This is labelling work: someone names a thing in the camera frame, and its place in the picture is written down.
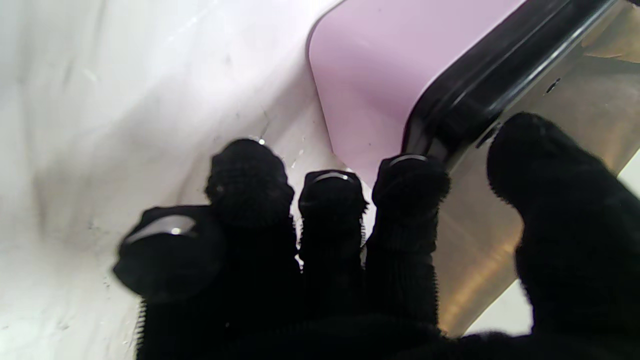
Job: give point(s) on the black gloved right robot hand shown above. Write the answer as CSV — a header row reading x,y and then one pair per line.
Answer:
x,y
280,280

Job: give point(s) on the pink tissue box cover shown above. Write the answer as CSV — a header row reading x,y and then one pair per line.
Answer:
x,y
385,70

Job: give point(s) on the brown leather sofa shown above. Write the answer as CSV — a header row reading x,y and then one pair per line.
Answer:
x,y
575,125

